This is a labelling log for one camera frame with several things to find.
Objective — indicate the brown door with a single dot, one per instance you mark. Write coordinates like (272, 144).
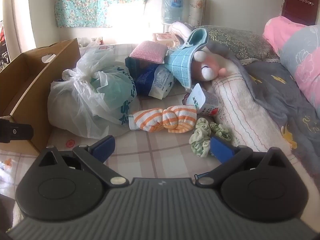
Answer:
(297, 12)

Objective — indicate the white towel blanket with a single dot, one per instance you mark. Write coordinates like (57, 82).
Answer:
(237, 105)

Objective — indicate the white plastic bag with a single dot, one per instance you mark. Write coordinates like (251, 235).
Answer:
(82, 105)

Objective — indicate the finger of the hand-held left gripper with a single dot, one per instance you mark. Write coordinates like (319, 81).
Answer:
(15, 131)

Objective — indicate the pink wet wipes pack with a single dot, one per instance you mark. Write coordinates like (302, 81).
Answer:
(163, 38)

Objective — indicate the blue soft packet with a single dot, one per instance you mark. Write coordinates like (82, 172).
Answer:
(145, 78)

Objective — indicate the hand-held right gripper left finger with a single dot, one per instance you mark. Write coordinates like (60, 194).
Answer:
(103, 146)

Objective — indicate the white yogurt cup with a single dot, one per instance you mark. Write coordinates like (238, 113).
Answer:
(205, 102)

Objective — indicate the pink pig plush toy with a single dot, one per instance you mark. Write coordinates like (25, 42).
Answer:
(207, 67)

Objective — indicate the pink and grey floral quilt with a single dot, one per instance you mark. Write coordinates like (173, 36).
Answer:
(300, 55)

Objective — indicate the light green scrunchie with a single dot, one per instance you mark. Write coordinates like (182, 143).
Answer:
(198, 140)

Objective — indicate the brown cardboard box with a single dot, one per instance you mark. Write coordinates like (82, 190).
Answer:
(32, 97)

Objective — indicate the blue water jug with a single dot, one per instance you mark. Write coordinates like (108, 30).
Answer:
(172, 7)

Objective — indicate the green leaf print pillow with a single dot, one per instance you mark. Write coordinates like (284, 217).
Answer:
(237, 40)

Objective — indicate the teal floral curtain cloth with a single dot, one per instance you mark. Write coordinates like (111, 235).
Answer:
(82, 2)

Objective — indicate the floral paper roll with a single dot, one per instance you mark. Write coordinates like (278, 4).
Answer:
(196, 10)

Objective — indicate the crumpled clear plastic bags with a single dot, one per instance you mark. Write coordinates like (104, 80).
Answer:
(87, 42)

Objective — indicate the pink knitted cloth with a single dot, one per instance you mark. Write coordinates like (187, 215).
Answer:
(147, 51)

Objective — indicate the white soft packet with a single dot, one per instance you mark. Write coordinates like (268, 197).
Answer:
(161, 82)

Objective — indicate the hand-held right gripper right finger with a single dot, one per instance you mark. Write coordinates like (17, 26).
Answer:
(221, 151)

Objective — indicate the teal checked towel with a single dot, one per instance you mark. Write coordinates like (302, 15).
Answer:
(180, 62)

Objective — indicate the grey quilt with yellow print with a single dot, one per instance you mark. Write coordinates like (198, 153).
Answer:
(275, 92)

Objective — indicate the checked printed bed sheet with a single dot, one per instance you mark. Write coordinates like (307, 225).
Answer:
(155, 150)

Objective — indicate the orange striped cloth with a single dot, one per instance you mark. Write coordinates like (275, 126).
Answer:
(162, 118)

